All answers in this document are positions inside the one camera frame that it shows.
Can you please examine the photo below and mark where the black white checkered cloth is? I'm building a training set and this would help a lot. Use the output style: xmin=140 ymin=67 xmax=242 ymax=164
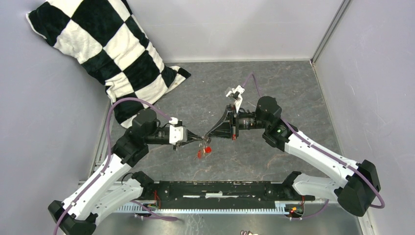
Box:
xmin=26 ymin=0 xmax=190 ymax=128

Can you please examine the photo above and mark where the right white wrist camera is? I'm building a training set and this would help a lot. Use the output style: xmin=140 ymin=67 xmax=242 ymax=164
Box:
xmin=226 ymin=85 xmax=245 ymax=114

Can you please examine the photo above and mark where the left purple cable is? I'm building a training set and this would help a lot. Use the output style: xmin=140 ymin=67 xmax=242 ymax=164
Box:
xmin=53 ymin=97 xmax=182 ymax=235

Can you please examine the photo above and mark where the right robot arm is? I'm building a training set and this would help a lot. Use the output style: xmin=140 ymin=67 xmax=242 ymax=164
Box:
xmin=206 ymin=96 xmax=386 ymax=217

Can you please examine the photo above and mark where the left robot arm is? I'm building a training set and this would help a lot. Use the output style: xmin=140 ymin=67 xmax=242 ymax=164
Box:
xmin=48 ymin=109 xmax=203 ymax=235

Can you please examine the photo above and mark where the aluminium frame rail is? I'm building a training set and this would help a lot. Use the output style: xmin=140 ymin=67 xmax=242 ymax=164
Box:
xmin=63 ymin=180 xmax=378 ymax=235

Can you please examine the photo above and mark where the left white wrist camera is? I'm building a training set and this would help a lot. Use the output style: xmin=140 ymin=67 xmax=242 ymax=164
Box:
xmin=169 ymin=117 xmax=187 ymax=145

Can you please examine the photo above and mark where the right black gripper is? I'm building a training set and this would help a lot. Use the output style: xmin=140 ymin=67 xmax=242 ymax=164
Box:
xmin=207 ymin=104 xmax=269 ymax=141

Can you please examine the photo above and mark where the purple cable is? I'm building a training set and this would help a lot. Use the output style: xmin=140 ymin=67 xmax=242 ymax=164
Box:
xmin=53 ymin=97 xmax=182 ymax=235
xmin=241 ymin=72 xmax=386 ymax=221

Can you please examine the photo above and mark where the blue slotted cable duct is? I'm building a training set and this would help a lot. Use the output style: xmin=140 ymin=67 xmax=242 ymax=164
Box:
xmin=116 ymin=202 xmax=289 ymax=214

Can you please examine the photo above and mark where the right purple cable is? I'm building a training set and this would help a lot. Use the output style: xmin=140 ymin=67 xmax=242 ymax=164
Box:
xmin=241 ymin=72 xmax=386 ymax=221

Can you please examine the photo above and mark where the red key tag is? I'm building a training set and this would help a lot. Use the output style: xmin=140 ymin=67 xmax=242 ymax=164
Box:
xmin=197 ymin=146 xmax=212 ymax=159

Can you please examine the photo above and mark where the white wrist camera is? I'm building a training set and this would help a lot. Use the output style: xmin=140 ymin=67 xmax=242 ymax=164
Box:
xmin=169 ymin=117 xmax=187 ymax=145
xmin=226 ymin=85 xmax=245 ymax=114

